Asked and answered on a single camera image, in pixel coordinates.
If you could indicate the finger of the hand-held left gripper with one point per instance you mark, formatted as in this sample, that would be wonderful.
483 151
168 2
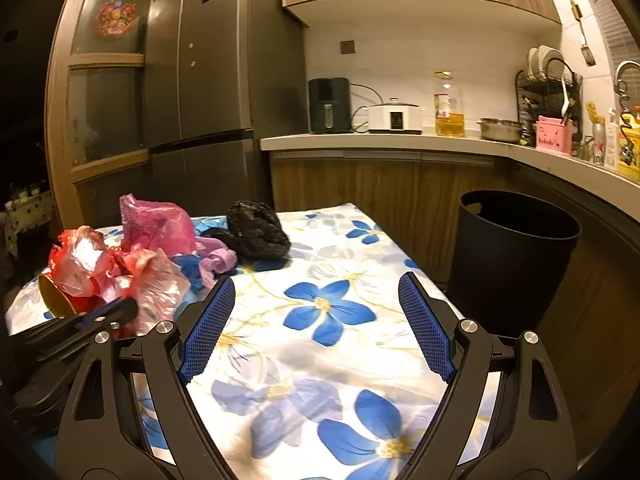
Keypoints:
60 340
117 310

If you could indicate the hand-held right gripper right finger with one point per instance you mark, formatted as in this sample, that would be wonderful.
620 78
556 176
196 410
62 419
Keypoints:
427 332

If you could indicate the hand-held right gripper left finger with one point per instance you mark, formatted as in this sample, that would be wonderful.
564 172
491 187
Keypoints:
210 332

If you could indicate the red plastic bag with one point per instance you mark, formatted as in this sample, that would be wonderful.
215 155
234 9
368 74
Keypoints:
80 260

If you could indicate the light purple plastic bag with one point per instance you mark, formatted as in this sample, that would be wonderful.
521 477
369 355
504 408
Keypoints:
217 256

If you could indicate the black trash bin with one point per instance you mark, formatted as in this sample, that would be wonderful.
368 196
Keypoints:
510 270

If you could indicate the gold round container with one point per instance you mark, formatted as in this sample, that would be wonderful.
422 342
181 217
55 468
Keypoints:
52 297

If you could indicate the translucent pale pink plastic bag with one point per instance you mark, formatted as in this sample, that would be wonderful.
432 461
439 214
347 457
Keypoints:
160 285

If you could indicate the blue plastic bag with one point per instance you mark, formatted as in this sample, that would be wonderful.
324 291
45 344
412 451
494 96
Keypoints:
191 266

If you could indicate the blue floral cloth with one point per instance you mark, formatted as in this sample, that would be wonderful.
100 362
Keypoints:
300 345

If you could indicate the black plastic bag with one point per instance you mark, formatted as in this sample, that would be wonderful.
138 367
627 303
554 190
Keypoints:
257 232

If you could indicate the table with dotted cloth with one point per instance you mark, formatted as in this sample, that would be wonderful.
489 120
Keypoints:
27 215

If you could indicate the wooden door with glass panels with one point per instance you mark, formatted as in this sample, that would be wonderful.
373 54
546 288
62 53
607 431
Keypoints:
107 105

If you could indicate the cooking oil bottle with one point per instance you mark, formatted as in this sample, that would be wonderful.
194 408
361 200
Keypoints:
449 120

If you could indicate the steel pot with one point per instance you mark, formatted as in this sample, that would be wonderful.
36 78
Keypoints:
500 131

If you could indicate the white electric cooker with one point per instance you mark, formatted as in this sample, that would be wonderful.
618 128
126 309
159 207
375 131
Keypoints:
395 117

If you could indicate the pink utensil holder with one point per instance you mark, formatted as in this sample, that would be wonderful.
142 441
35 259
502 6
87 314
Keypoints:
552 137

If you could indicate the grey refrigerator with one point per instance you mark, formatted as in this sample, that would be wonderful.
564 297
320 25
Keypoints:
220 85

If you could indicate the black air fryer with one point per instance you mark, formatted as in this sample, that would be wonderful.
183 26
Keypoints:
327 105

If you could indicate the silver drink can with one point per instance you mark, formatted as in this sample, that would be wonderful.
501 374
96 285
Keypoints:
598 145

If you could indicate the white plastic bottle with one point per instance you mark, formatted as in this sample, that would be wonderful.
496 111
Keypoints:
611 142

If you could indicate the black dish rack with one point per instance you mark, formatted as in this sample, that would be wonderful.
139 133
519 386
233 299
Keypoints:
547 95

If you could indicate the white spoon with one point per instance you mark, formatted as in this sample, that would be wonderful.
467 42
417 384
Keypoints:
567 104

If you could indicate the yellow container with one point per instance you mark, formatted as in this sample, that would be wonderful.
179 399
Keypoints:
631 150

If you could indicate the yellow brush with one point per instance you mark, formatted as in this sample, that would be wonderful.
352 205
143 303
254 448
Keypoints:
593 112

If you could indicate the white plate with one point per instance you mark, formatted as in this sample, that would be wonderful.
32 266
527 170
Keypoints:
532 62
549 57

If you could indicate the red round door decoration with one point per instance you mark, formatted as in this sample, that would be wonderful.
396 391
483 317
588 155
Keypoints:
116 18

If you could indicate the metal faucet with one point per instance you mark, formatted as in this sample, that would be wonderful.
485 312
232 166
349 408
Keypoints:
622 80

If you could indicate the hanging metal spatula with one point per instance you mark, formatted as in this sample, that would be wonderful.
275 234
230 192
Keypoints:
588 52

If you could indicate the dark wall socket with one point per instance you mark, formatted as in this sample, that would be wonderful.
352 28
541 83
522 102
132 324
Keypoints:
348 47

